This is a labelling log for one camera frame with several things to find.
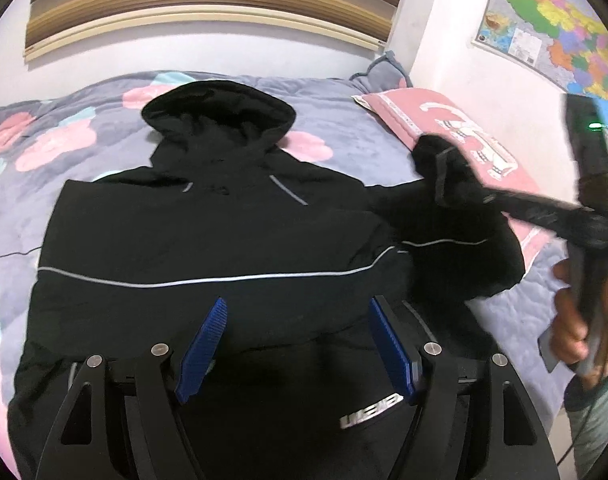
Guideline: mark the grey floral blanket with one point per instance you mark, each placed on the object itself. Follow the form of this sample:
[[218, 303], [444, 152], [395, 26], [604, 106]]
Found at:
[[334, 110]]

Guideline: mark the grey pillow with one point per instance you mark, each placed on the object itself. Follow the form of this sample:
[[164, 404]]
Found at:
[[384, 72]]

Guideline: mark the person's right forearm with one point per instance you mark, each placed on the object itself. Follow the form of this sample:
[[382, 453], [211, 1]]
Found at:
[[599, 420]]

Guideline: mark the pink printed pillow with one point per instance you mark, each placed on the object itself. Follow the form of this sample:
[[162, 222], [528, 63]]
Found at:
[[409, 110]]

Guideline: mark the black hooded jacket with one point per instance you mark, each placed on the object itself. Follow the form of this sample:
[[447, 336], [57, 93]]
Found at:
[[209, 240]]

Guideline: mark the colourful wall map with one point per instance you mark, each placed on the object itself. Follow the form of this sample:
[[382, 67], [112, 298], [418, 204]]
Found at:
[[549, 15]]

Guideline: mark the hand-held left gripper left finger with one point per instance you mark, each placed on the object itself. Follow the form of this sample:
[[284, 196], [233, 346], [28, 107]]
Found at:
[[204, 345]]

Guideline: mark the person's right hand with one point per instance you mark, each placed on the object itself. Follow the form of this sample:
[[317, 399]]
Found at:
[[569, 325]]

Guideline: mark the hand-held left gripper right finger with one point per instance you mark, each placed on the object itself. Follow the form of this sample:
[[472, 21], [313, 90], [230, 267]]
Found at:
[[391, 345]]

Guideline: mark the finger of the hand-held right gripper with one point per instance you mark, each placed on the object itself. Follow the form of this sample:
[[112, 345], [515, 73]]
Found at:
[[524, 212]]

